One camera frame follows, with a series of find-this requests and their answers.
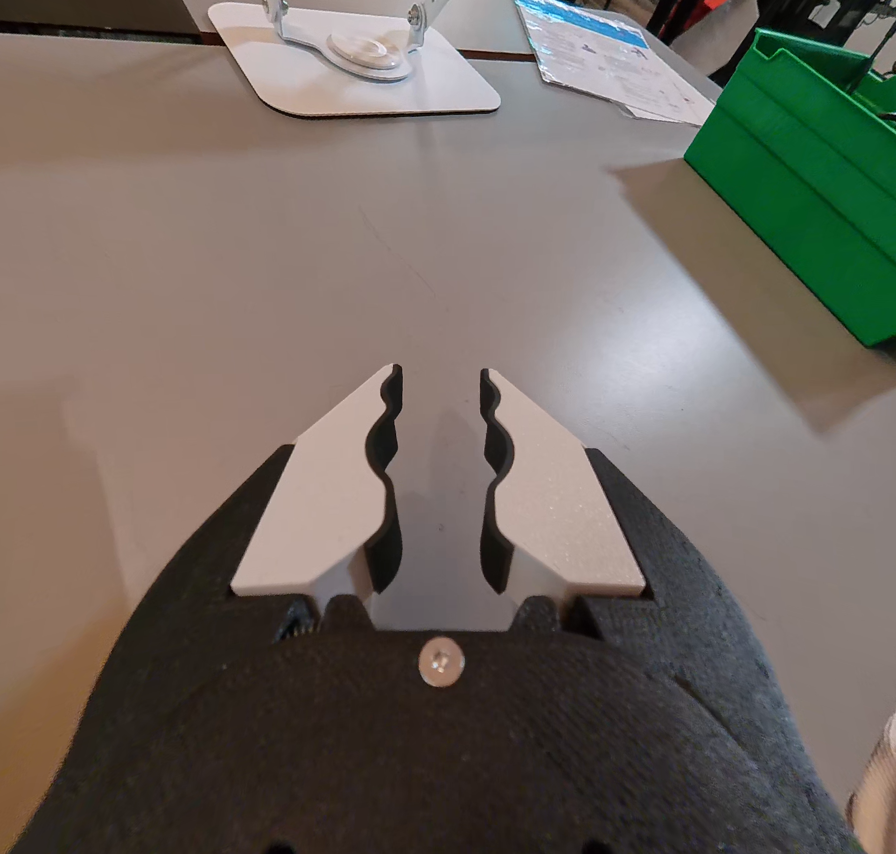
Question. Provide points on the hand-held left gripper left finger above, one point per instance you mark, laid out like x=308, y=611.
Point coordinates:
x=308, y=518

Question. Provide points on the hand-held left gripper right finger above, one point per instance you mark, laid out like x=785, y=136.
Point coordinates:
x=567, y=518

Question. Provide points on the green plastic bin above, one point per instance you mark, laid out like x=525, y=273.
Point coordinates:
x=805, y=188

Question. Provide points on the grey desk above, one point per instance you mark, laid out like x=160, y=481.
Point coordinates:
x=420, y=237

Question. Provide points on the person's cream sweater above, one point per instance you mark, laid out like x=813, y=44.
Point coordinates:
x=878, y=784

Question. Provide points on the white document stand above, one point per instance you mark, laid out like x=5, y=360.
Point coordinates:
x=434, y=83

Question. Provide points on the white paper sheet blue border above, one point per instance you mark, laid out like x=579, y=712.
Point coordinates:
x=609, y=55

